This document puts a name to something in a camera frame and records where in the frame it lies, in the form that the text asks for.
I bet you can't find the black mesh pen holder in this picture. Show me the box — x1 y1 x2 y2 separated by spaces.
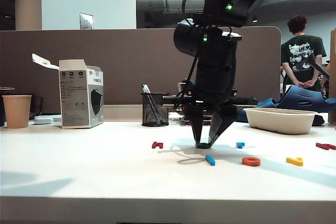
141 93 170 127

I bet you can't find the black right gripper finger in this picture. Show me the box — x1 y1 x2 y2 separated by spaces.
208 106 238 146
183 104 204 148

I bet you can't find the dark red wide letter magnet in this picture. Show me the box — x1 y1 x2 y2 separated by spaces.
316 142 336 151

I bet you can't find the yellow letter magnet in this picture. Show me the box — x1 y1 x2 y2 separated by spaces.
286 157 304 167

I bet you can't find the brown paper cup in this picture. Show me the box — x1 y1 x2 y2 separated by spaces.
2 95 33 129

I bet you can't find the metal wall plate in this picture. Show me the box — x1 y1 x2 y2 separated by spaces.
79 13 95 30

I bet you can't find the black angled bar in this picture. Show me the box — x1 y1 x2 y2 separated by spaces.
306 52 331 79

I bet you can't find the brown desk partition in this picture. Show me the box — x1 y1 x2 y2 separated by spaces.
0 26 281 114

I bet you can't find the white grey mask box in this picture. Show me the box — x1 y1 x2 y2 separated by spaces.
31 53 104 130

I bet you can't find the person in dark t-shirt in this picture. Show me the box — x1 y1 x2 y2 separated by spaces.
280 15 328 96

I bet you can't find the white earbuds case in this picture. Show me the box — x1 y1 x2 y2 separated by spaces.
34 116 55 125

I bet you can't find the beige oval pulp tray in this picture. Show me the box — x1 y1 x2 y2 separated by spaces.
243 108 318 135

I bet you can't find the black white marker pen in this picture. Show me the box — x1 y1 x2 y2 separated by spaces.
141 83 163 125

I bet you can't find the orange letter o magnet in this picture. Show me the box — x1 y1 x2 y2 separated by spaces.
242 157 261 167

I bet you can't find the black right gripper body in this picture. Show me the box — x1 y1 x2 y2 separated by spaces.
162 87 258 116

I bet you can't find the letter magnet pack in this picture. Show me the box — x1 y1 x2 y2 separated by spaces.
181 115 215 121
180 120 214 126

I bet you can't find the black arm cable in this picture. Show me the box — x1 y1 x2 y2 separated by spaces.
182 0 209 22

